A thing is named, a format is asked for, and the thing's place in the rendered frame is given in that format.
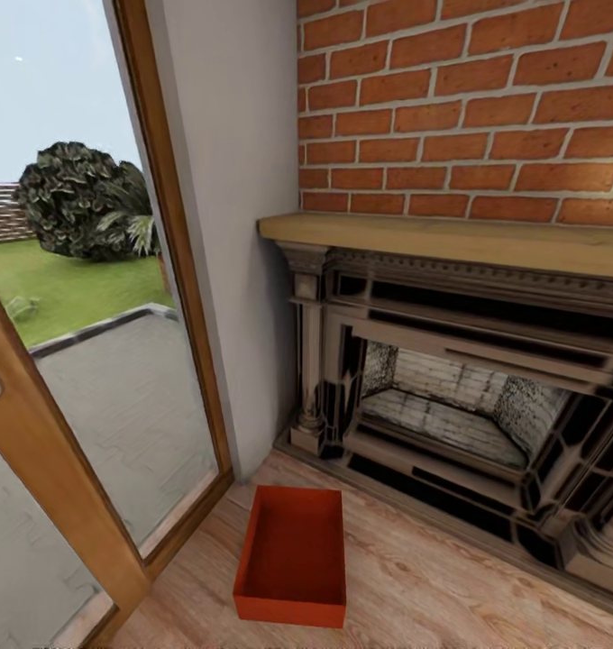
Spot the storage box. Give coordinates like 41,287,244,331
233,486,347,629

